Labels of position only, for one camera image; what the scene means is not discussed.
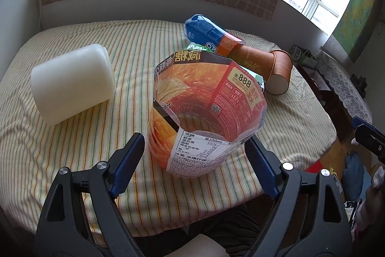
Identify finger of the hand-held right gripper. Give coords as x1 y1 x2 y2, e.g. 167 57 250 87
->
351 117 385 159

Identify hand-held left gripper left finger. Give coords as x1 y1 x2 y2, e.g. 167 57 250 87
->
35 132 146 257

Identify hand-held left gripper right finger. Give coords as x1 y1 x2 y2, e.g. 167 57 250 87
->
244 134 355 257

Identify orange cut plastic bottle cup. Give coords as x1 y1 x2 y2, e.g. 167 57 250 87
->
147 50 267 178

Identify brown paper cup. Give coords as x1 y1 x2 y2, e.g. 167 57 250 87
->
227 43 276 83
266 49 294 94

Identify white plastic cup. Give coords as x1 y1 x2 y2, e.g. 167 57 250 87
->
31 44 116 126

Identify blue and orange carton cup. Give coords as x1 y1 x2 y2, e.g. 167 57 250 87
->
184 14 246 58

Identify striped bed sheet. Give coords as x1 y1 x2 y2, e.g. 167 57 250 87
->
0 19 337 247

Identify blue bag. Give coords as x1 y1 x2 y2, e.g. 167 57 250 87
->
342 152 371 202

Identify white lace cloth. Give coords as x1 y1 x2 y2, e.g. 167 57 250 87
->
318 34 374 125

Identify green and white box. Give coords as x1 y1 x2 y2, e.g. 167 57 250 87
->
289 45 305 62

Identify green plastic wrapper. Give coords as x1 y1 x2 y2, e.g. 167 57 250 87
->
184 43 266 92

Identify green and yellow wall poster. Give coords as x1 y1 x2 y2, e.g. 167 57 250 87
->
330 0 383 62

